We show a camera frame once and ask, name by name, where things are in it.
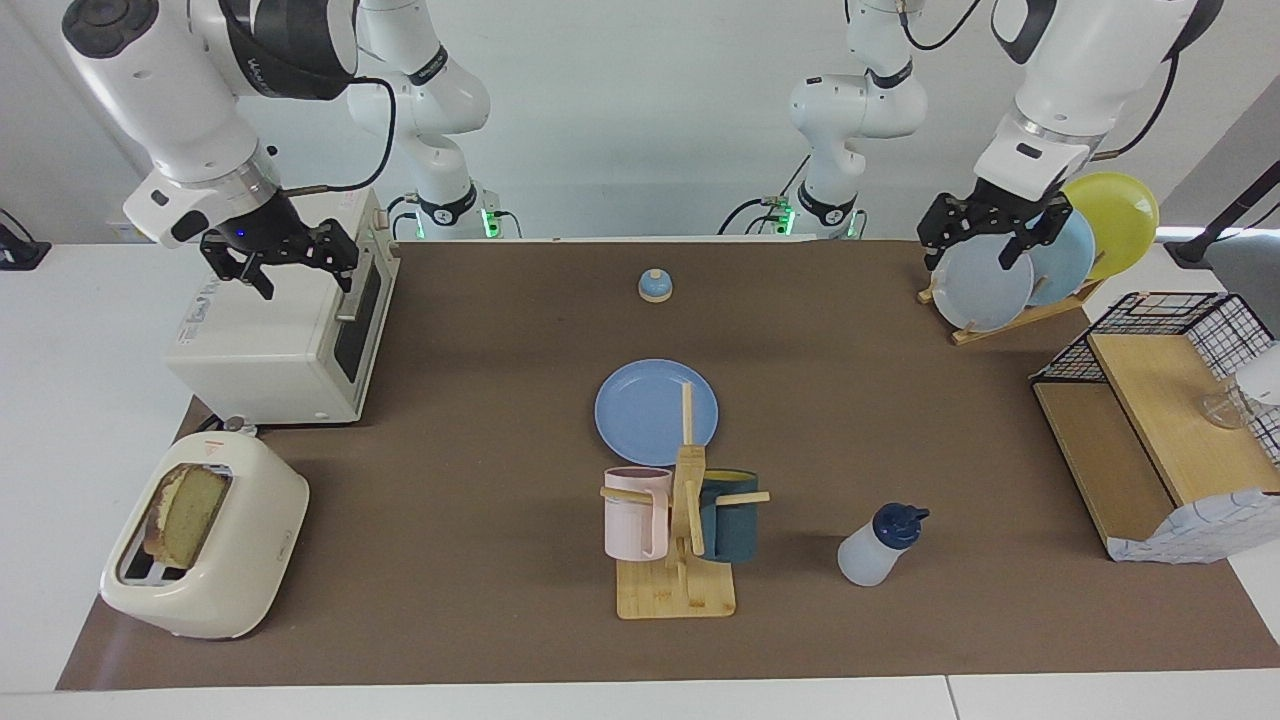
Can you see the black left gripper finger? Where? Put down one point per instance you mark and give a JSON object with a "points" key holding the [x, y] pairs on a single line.
{"points": [[940, 225], [1045, 225]]}

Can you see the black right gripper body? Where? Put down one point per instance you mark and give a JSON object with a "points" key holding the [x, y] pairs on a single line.
{"points": [[260, 230]]}

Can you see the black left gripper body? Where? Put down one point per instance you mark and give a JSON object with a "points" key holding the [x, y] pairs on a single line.
{"points": [[1000, 210]]}

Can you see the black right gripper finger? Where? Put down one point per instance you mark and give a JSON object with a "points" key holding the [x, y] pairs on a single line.
{"points": [[255, 275], [342, 255]]}

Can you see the toasted bread slice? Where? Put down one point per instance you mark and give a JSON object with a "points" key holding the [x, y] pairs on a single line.
{"points": [[190, 515]]}

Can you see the white seasoning bottle navy cap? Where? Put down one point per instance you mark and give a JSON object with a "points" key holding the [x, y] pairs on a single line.
{"points": [[865, 555]]}

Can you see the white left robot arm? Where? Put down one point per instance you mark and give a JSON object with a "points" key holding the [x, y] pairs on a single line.
{"points": [[1080, 70]]}

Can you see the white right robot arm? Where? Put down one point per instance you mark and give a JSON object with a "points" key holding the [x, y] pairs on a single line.
{"points": [[160, 80]]}

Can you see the light blue plate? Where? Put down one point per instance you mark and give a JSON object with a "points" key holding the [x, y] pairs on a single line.
{"points": [[1065, 265]]}

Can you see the yellow plate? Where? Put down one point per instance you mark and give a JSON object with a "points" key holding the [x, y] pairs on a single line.
{"points": [[1120, 225]]}

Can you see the grey-blue plate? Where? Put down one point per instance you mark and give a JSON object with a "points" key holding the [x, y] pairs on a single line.
{"points": [[980, 290]]}

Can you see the blue round plate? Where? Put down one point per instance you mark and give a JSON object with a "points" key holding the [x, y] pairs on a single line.
{"points": [[645, 410]]}

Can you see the white toaster oven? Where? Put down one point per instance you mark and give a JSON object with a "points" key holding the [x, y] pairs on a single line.
{"points": [[260, 350]]}

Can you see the wooden dish rack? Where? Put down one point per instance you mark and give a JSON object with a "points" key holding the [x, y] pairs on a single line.
{"points": [[1000, 328]]}

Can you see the black angled stand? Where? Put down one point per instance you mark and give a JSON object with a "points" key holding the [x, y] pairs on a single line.
{"points": [[1190, 250]]}

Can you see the wooden two-tier shelf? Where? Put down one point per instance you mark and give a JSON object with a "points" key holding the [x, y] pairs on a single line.
{"points": [[1100, 450]]}

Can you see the black stand base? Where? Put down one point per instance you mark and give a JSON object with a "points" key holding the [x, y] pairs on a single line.
{"points": [[20, 255]]}

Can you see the clear glass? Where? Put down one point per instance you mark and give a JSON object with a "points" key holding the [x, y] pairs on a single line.
{"points": [[1225, 410]]}

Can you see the cream two-slot toaster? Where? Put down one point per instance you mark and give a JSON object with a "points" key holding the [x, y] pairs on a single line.
{"points": [[240, 560]]}

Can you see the blue call bell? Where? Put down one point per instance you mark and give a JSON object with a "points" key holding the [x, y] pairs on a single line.
{"points": [[655, 288]]}

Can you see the brown table mat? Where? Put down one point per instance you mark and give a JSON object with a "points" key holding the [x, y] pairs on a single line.
{"points": [[450, 600]]}

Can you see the teal mug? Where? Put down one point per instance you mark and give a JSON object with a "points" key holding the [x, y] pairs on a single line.
{"points": [[735, 525]]}

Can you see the pink ribbed mug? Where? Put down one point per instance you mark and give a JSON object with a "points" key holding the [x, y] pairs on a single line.
{"points": [[632, 520]]}

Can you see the wooden mug tree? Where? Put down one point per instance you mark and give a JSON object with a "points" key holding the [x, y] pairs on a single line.
{"points": [[675, 595]]}

